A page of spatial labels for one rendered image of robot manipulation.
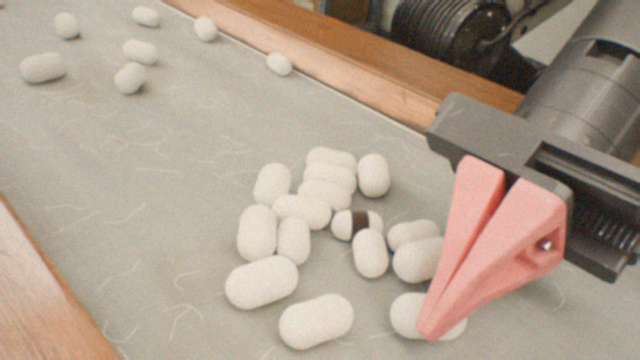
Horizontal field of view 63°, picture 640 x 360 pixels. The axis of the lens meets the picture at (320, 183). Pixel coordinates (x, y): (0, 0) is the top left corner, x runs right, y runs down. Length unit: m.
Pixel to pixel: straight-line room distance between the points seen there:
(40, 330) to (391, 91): 0.35
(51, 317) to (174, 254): 0.08
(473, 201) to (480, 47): 0.54
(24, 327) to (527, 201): 0.21
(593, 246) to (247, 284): 0.16
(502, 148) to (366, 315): 0.11
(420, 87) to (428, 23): 0.28
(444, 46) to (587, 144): 0.50
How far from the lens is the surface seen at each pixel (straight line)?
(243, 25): 0.64
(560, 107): 0.26
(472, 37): 0.76
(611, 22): 0.29
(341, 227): 0.31
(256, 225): 0.29
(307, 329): 0.24
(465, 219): 0.24
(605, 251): 0.27
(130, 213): 0.34
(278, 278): 0.26
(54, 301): 0.25
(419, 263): 0.29
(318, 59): 0.55
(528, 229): 0.23
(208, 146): 0.40
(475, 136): 0.25
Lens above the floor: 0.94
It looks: 32 degrees down
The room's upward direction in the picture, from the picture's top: 8 degrees clockwise
